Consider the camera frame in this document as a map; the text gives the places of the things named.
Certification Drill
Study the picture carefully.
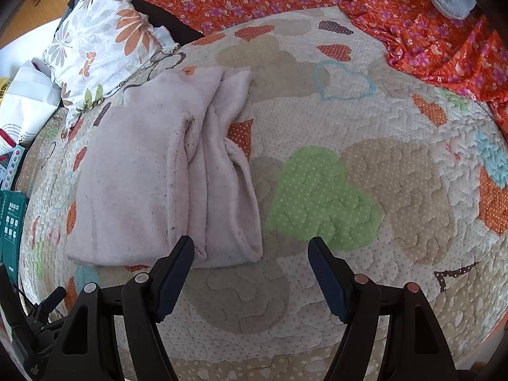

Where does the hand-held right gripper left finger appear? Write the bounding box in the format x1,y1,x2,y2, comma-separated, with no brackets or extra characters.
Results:
43,235,195,381

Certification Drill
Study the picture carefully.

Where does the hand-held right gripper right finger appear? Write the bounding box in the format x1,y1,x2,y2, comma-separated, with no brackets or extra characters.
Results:
308,236,461,381

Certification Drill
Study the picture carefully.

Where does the pink garment with orange flowers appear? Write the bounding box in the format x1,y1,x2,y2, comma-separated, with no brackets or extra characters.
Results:
65,67,264,268

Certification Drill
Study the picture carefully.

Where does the heart print quilted blanket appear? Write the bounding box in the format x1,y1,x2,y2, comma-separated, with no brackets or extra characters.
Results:
18,6,508,381

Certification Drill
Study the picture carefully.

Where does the dark teal cardboard box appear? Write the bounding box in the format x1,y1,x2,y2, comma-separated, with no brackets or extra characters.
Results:
0,190,28,286

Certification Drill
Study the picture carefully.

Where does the white bag with red print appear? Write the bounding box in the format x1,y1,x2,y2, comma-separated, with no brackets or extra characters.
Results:
0,59,60,147

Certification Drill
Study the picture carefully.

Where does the white leaf print pillow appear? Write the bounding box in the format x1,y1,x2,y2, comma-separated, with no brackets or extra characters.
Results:
42,0,177,128

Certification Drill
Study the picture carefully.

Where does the crumpled orange floral cloth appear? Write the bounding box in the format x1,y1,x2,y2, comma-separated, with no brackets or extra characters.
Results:
339,0,508,136

